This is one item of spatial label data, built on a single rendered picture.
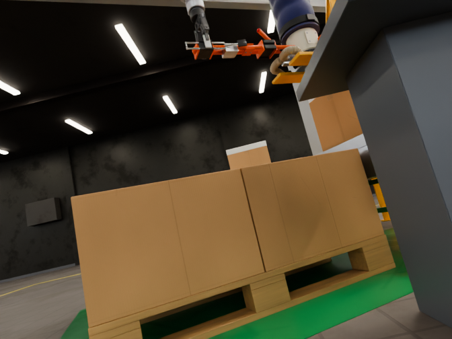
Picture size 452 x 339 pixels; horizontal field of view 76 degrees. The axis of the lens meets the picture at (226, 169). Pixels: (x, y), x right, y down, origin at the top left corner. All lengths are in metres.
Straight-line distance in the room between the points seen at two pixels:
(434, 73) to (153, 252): 0.92
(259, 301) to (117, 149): 9.68
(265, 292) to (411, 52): 0.85
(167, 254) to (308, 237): 0.55
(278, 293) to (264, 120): 8.98
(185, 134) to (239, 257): 8.99
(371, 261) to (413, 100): 0.81
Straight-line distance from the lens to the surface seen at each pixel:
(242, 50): 1.63
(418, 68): 0.81
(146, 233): 1.03
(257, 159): 2.85
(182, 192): 1.05
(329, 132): 1.81
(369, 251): 1.41
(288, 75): 1.74
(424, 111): 0.78
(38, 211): 11.30
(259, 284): 1.13
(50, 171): 11.53
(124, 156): 10.39
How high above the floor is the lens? 0.37
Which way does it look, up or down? 9 degrees up
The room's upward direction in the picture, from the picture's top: 13 degrees counter-clockwise
